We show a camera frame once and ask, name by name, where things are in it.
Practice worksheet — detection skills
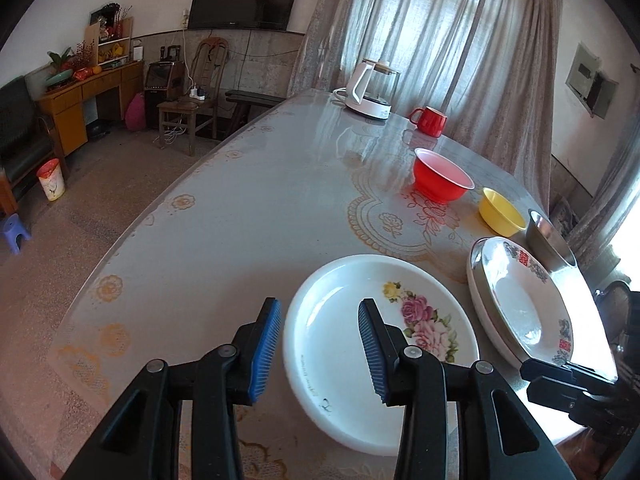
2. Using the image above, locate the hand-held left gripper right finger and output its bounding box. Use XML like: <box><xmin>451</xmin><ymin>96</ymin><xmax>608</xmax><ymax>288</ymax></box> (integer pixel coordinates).
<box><xmin>357</xmin><ymin>298</ymin><xmax>578</xmax><ymax>480</ymax></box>

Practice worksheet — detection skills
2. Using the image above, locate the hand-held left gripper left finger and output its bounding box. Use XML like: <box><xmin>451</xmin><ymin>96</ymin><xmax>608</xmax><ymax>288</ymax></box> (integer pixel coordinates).
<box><xmin>62</xmin><ymin>297</ymin><xmax>283</xmax><ymax>480</ymax></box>

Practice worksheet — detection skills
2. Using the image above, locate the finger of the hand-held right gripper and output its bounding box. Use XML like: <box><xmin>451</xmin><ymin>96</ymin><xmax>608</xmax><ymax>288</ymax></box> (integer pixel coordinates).
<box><xmin>520</xmin><ymin>358</ymin><xmax>620</xmax><ymax>387</ymax></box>
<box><xmin>527</xmin><ymin>376</ymin><xmax>588</xmax><ymax>416</ymax></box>

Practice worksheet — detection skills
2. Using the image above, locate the white plate pink rose print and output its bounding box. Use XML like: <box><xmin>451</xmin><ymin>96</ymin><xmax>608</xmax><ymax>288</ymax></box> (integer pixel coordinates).
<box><xmin>282</xmin><ymin>254</ymin><xmax>480</xmax><ymax>457</ymax></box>

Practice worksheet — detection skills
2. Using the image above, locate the white plate red blue print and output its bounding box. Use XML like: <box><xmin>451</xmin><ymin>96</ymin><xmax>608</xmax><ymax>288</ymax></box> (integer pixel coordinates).
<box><xmin>472</xmin><ymin>236</ymin><xmax>576</xmax><ymax>367</ymax></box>

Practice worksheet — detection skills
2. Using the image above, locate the white plate purple floral rim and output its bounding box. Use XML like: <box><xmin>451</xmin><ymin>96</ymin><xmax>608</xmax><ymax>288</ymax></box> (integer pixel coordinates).
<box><xmin>466</xmin><ymin>239</ymin><xmax>533</xmax><ymax>367</ymax></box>

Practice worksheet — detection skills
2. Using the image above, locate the red bowl white inside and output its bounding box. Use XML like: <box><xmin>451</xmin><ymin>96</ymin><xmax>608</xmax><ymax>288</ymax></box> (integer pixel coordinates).
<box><xmin>413</xmin><ymin>148</ymin><xmax>475</xmax><ymax>205</ymax></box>

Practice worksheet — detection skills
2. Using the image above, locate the stainless steel bowl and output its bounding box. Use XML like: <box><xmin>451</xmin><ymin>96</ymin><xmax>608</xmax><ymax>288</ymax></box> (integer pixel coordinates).
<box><xmin>525</xmin><ymin>209</ymin><xmax>578</xmax><ymax>272</ymax></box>

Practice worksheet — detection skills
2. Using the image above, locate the yellow plastic bowl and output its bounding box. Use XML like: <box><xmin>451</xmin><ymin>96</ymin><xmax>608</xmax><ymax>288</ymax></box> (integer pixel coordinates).
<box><xmin>479</xmin><ymin>187</ymin><xmax>527</xmax><ymax>237</ymax></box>

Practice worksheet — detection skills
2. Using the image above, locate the red mug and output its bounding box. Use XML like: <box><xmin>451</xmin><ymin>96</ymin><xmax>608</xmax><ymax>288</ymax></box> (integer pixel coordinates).
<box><xmin>409</xmin><ymin>106</ymin><xmax>448</xmax><ymax>137</ymax></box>

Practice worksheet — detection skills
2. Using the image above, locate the white glass electric kettle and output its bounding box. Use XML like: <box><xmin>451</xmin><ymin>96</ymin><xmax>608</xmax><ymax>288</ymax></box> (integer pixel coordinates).
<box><xmin>333</xmin><ymin>58</ymin><xmax>401</xmax><ymax>121</ymax></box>

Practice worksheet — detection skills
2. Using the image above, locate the black bench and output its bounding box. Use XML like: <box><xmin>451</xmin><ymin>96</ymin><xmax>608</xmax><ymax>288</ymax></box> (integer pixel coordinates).
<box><xmin>225</xmin><ymin>89</ymin><xmax>287</xmax><ymax>128</ymax></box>

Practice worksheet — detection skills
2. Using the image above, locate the brown wooden chair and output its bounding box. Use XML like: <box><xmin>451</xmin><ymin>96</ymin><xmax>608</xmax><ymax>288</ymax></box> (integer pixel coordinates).
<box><xmin>157</xmin><ymin>39</ymin><xmax>232</xmax><ymax>157</ymax></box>

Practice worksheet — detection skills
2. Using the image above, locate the pink bag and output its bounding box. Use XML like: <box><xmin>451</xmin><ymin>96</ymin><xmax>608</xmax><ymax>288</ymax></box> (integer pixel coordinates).
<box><xmin>124</xmin><ymin>92</ymin><xmax>147</xmax><ymax>131</ymax></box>

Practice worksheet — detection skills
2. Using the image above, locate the white red trash bin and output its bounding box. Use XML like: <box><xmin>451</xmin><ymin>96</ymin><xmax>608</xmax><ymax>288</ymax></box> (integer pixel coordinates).
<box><xmin>36</xmin><ymin>158</ymin><xmax>66</xmax><ymax>202</ymax></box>

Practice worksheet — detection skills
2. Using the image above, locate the blue plastic stool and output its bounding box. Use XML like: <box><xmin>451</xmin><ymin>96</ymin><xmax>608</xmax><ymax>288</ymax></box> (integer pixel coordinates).
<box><xmin>0</xmin><ymin>213</ymin><xmax>32</xmax><ymax>253</ymax></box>

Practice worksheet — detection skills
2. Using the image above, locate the black speaker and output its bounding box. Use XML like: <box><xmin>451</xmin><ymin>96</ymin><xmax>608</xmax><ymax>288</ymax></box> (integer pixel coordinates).
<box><xmin>144</xmin><ymin>60</ymin><xmax>184</xmax><ymax>102</ymax></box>

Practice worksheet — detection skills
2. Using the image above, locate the wooden desk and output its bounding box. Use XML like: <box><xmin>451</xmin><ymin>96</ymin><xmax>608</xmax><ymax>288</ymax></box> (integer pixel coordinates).
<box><xmin>36</xmin><ymin>60</ymin><xmax>146</xmax><ymax>157</ymax></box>

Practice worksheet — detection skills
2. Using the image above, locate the black sofa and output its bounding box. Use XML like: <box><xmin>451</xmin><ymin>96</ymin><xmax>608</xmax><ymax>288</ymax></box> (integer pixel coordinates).
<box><xmin>0</xmin><ymin>76</ymin><xmax>63</xmax><ymax>201</ymax></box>

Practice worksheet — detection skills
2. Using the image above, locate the wooden desktop shelf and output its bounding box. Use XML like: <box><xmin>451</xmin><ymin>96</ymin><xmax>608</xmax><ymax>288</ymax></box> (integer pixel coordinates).
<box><xmin>89</xmin><ymin>16</ymin><xmax>135</xmax><ymax>68</ymax></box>

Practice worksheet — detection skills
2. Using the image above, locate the potted green plant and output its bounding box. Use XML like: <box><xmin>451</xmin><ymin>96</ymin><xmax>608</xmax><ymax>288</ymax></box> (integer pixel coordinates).
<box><xmin>45</xmin><ymin>47</ymin><xmax>77</xmax><ymax>87</ymax></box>

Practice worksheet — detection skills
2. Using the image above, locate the wall electrical box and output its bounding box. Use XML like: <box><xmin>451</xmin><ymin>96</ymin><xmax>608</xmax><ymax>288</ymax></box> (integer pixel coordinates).
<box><xmin>566</xmin><ymin>42</ymin><xmax>618</xmax><ymax>120</ymax></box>

